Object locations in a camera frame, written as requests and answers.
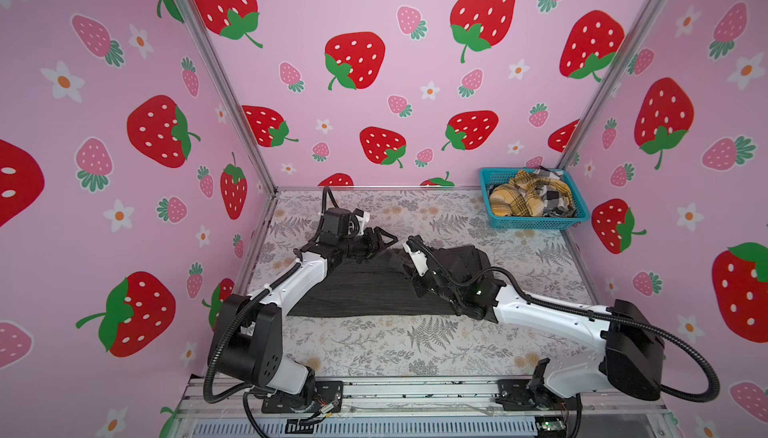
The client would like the yellow plaid shirt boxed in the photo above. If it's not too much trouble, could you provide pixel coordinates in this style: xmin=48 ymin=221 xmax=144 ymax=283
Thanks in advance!
xmin=489 ymin=167 xmax=576 ymax=218

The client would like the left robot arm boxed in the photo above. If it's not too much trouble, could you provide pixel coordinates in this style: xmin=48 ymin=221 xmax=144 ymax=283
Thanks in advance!
xmin=203 ymin=207 xmax=398 ymax=407

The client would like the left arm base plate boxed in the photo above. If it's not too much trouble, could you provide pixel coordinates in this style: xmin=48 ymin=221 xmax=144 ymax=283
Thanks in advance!
xmin=261 ymin=380 xmax=344 ymax=415

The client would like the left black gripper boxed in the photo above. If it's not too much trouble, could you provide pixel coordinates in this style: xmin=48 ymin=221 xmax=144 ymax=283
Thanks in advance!
xmin=337 ymin=227 xmax=396 ymax=263

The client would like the dark grey striped shirt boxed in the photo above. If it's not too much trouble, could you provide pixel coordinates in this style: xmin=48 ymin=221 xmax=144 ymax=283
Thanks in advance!
xmin=289 ymin=249 xmax=499 ymax=322

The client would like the aluminium rail frame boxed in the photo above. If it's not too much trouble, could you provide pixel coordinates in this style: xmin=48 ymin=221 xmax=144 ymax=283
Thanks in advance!
xmin=162 ymin=376 xmax=683 ymax=437

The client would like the right black cable conduit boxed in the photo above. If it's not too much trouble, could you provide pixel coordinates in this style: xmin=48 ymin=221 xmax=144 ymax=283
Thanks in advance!
xmin=407 ymin=235 xmax=721 ymax=404

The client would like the left black cable conduit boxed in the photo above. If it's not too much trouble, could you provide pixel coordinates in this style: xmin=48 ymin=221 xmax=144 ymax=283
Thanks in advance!
xmin=202 ymin=185 xmax=340 ymax=438

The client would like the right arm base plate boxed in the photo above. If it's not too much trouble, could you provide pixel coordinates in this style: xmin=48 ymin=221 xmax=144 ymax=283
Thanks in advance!
xmin=494 ymin=379 xmax=580 ymax=412

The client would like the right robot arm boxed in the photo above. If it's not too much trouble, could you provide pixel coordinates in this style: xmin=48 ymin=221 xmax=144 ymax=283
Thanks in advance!
xmin=404 ymin=236 xmax=664 ymax=403

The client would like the teal plastic basket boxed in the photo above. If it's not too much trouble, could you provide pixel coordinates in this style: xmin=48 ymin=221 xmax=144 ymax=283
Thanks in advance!
xmin=479 ymin=167 xmax=590 ymax=230

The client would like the black cable conduit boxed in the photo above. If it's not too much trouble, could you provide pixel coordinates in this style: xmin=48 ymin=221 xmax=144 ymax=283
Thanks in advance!
xmin=202 ymin=185 xmax=340 ymax=438
xmin=407 ymin=235 xmax=721 ymax=404

